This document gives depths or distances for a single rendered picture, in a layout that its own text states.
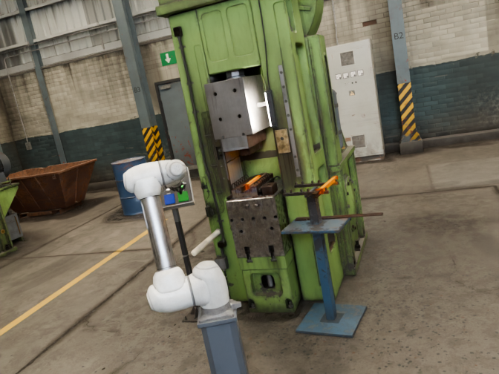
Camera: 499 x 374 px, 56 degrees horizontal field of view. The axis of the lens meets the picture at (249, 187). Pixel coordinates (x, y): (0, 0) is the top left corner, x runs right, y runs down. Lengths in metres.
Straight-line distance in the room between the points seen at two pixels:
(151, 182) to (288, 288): 1.55
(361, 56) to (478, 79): 2.10
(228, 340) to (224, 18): 2.16
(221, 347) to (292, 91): 1.78
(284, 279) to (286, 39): 1.70
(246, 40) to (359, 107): 5.31
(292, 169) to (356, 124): 5.23
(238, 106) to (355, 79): 5.36
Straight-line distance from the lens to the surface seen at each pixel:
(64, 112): 11.72
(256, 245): 3.46
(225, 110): 3.35
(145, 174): 2.40
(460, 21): 9.18
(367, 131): 8.58
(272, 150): 3.79
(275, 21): 3.37
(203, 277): 2.36
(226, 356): 2.53
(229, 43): 3.47
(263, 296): 3.63
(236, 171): 3.75
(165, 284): 2.36
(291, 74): 3.34
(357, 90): 8.52
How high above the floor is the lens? 1.69
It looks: 12 degrees down
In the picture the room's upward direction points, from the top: 11 degrees counter-clockwise
